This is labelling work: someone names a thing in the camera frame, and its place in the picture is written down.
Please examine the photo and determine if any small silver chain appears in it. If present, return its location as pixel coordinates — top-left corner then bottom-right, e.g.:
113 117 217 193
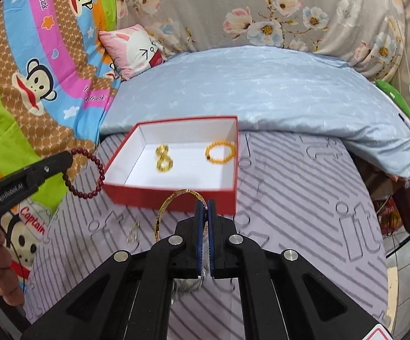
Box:
126 220 142 245

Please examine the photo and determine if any orange bead bracelet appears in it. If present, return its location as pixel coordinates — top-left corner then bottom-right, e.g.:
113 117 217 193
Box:
205 141 234 165

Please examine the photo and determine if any red cardboard box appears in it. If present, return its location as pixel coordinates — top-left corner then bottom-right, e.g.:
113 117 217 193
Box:
104 115 240 216

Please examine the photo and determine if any gold bangle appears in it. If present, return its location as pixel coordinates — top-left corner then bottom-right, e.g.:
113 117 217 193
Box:
154 189 207 243

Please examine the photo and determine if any lilac striped bed sheet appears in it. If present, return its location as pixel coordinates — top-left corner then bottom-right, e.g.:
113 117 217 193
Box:
24 131 391 340

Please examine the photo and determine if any pink rabbit pillow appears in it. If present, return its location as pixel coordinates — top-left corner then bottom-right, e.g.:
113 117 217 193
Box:
98 25 166 80

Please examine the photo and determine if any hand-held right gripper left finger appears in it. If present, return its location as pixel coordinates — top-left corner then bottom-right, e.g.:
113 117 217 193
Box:
21 200 209 340

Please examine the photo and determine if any dark red bead bracelet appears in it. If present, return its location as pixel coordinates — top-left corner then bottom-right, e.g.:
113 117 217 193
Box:
62 149 105 201

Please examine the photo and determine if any twisted yellow bead bracelet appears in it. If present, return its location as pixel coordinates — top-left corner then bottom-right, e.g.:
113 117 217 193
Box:
155 144 174 173

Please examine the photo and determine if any cartoon monkey printed blanket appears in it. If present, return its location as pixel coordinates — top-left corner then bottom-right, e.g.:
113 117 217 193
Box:
0 0 122 303

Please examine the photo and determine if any light blue blanket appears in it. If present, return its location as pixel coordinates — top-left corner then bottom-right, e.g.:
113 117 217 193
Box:
101 46 410 178

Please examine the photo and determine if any person's left hand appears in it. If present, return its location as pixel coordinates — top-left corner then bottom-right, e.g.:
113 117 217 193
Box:
0 224 27 307

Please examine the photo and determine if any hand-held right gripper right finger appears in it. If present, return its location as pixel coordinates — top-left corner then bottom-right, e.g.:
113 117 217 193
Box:
208 199 383 340

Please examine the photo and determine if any green plush item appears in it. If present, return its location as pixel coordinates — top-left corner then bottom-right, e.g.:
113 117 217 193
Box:
375 78 410 121

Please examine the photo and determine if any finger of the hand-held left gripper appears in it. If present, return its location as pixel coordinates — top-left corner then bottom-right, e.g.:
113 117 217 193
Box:
24 151 74 189

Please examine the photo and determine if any grey floral quilt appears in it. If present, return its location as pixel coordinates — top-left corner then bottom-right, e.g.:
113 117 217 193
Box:
115 0 410 82

